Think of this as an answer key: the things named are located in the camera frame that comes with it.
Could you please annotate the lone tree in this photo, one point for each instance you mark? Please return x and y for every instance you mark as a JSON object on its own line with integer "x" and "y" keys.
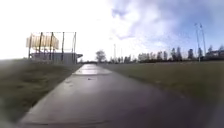
{"x": 100, "y": 56}

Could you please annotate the dark wet asphalt path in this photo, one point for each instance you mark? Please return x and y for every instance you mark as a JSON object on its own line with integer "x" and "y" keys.
{"x": 96, "y": 96}

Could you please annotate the row of distant trees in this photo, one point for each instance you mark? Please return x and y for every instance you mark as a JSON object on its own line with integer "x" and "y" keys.
{"x": 173, "y": 55}

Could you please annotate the flat grass field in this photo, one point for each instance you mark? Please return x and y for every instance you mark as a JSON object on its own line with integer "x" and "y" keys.
{"x": 180, "y": 76}

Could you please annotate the tall thin mast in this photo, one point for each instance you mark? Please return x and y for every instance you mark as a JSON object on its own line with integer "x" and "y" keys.
{"x": 197, "y": 43}
{"x": 203, "y": 40}

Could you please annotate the grass slope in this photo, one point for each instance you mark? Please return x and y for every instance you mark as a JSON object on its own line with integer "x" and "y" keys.
{"x": 23, "y": 83}

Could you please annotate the scaffold frame structure with panels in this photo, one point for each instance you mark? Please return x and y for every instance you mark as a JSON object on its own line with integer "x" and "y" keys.
{"x": 50, "y": 46}

